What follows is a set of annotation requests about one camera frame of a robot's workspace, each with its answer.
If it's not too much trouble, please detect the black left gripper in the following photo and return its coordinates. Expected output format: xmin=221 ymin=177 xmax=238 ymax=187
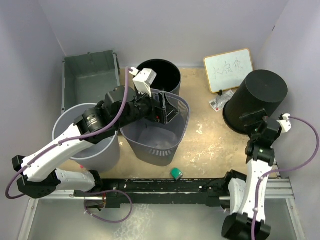
xmin=115 ymin=86 xmax=180 ymax=130

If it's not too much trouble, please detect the dark blue round bin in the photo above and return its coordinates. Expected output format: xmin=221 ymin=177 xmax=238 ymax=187
xmin=137 ymin=59 xmax=182 ymax=95

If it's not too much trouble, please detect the black ribbed round bin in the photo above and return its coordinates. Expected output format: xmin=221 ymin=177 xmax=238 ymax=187
xmin=222 ymin=69 xmax=288 ymax=134

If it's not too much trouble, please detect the grey slatted square basket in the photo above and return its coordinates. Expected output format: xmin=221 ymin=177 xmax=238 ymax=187
xmin=120 ymin=92 xmax=190 ymax=167

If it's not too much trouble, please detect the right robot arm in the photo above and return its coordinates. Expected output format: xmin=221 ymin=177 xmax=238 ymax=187
xmin=221 ymin=109 xmax=282 ymax=240

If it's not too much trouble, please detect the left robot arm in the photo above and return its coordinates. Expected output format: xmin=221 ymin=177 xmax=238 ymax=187
xmin=12 ymin=86 xmax=180 ymax=199

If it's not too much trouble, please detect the clear ruler set pouch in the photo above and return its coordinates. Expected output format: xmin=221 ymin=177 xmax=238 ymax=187
xmin=208 ymin=90 xmax=234 ymax=112

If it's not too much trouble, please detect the yellow framed whiteboard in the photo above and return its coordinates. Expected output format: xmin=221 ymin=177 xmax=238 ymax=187
xmin=203 ymin=48 xmax=254 ymax=93

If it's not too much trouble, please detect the green tape measure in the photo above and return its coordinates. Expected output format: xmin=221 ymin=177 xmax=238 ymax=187
xmin=170 ymin=167 xmax=184 ymax=181

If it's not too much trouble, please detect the grey round plastic bin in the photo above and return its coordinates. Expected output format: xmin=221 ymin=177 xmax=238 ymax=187
xmin=52 ymin=103 xmax=120 ymax=173

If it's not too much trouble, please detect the grey plastic crate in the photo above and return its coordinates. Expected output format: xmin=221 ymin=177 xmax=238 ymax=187
xmin=61 ymin=50 xmax=121 ymax=113

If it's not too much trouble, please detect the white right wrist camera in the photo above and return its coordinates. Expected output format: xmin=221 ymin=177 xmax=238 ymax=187
xmin=277 ymin=113 xmax=292 ymax=134

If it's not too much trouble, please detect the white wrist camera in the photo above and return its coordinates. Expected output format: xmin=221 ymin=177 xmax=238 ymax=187
xmin=129 ymin=67 xmax=157 ymax=97
xmin=277 ymin=113 xmax=292 ymax=134

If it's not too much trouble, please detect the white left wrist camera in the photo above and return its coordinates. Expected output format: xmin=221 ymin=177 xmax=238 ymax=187
xmin=129 ymin=67 xmax=157 ymax=97

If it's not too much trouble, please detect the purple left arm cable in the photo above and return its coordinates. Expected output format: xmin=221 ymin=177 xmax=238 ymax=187
xmin=5 ymin=66 xmax=136 ymax=200

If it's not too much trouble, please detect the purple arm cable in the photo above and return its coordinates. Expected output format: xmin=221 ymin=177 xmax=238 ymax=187
xmin=251 ymin=116 xmax=320 ymax=240
xmin=5 ymin=66 xmax=136 ymax=200

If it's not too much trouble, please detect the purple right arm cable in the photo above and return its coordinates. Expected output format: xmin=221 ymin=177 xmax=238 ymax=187
xmin=251 ymin=116 xmax=320 ymax=240

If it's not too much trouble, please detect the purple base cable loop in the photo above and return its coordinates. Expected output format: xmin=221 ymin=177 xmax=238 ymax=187
xmin=83 ymin=187 xmax=135 ymax=224

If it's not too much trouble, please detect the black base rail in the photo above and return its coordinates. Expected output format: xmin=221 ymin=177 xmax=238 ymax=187
xmin=73 ymin=172 xmax=251 ymax=210

